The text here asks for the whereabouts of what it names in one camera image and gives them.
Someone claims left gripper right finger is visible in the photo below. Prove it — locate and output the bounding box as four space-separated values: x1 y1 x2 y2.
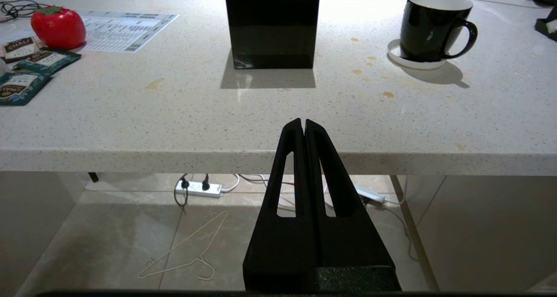
305 119 402 292

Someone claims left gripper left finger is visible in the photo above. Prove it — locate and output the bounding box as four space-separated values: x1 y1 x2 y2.
243 118 316 291

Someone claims teal tea bag packet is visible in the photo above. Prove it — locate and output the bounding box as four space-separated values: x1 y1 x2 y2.
16 48 82 77
0 71 54 106

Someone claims brown tea bag packet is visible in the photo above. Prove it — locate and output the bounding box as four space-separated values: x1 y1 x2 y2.
1 36 44 64

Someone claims white power strip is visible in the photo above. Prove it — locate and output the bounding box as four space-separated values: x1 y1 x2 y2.
355 185 387 204
175 180 223 199

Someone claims white saucer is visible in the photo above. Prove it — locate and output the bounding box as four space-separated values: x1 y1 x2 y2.
387 39 449 70

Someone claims black box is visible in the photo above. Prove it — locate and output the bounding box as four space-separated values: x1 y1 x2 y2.
224 0 322 70

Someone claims black mug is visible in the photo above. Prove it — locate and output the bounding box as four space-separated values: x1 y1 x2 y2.
399 0 478 63

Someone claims printed paper sheet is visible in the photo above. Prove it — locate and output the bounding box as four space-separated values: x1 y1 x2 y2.
75 10 180 53

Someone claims black tape dispenser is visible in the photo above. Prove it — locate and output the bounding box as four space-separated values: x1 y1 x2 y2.
534 6 557 42

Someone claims red strawberry toy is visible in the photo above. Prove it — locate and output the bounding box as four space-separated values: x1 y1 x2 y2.
30 6 87 50

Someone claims white wire clothes hanger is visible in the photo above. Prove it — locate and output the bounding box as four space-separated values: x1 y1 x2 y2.
138 210 229 281

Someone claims black cable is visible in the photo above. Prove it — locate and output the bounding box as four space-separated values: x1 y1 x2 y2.
0 0 46 21

